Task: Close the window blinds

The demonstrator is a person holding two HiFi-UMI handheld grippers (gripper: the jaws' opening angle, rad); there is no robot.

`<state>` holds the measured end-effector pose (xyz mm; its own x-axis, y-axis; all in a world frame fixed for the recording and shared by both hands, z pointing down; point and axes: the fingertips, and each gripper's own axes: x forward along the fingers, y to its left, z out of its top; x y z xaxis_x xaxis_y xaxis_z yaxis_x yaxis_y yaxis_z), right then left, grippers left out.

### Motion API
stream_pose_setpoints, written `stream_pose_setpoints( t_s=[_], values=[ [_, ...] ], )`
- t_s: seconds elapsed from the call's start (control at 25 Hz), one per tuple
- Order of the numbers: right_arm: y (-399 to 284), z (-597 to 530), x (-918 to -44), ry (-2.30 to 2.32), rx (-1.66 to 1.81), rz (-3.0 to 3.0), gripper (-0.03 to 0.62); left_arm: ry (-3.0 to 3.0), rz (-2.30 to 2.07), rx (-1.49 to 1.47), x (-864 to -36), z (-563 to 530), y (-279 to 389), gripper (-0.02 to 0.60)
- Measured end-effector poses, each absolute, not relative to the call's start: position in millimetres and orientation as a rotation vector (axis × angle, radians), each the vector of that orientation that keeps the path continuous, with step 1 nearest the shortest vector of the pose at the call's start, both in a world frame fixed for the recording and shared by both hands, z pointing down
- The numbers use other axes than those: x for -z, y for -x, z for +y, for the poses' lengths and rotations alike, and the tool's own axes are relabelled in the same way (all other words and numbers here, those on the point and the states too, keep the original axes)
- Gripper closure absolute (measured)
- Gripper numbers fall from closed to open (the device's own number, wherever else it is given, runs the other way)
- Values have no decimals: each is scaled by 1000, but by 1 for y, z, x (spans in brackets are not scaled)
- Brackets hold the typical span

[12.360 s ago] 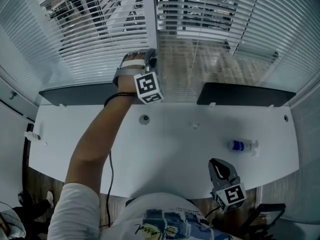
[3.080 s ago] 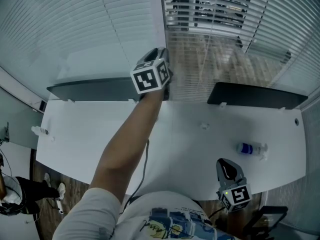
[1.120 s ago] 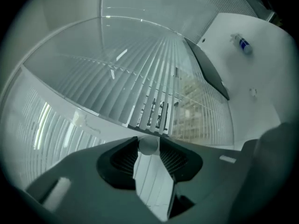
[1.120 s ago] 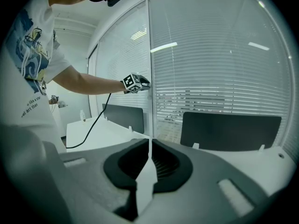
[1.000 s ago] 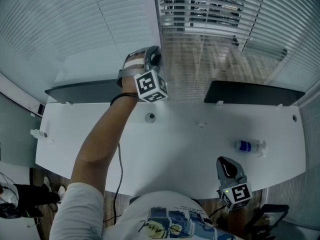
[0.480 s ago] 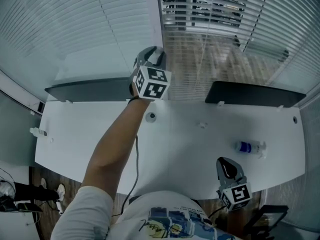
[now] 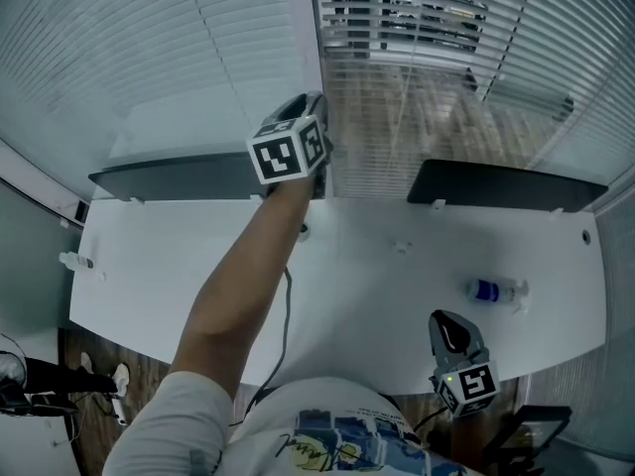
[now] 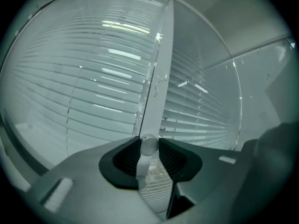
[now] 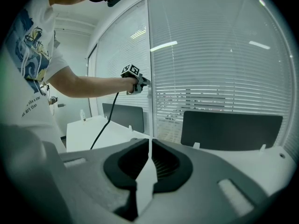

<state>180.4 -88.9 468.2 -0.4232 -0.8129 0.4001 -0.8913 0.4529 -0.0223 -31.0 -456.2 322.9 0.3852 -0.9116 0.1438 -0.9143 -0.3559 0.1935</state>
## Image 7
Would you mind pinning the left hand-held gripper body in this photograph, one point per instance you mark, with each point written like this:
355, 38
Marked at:
275, 156

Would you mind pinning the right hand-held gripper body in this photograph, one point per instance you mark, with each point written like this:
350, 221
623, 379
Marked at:
476, 385

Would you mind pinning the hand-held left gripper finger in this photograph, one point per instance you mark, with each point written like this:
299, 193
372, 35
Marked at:
288, 109
318, 106

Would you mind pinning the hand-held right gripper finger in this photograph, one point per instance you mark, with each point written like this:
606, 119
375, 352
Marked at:
437, 340
466, 340

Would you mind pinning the person's right forearm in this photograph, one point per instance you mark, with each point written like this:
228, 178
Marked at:
469, 439

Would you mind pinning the person's left forearm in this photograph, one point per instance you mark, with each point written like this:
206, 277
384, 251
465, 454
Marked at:
238, 290

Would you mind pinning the blue label spray bottle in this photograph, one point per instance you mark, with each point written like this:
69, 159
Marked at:
486, 290

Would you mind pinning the black plastic-wrapped office chair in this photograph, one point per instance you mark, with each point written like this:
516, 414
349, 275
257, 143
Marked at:
546, 414

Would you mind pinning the white window mullion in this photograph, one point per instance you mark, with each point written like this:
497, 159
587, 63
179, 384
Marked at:
302, 18

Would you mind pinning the black desk divider panel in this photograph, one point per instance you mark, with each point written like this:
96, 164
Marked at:
178, 176
496, 186

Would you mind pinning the small white desk clip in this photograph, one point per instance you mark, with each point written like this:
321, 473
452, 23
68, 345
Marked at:
403, 246

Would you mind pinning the small clear bottle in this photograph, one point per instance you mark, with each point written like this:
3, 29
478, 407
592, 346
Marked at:
79, 262

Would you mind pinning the person's white printed t-shirt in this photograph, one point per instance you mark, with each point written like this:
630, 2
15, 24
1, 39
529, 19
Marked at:
188, 424

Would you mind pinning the white power strip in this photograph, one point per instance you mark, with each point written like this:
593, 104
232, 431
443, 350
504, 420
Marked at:
119, 409

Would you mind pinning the white divider bracket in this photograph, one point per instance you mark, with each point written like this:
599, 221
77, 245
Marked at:
438, 204
556, 212
258, 197
137, 199

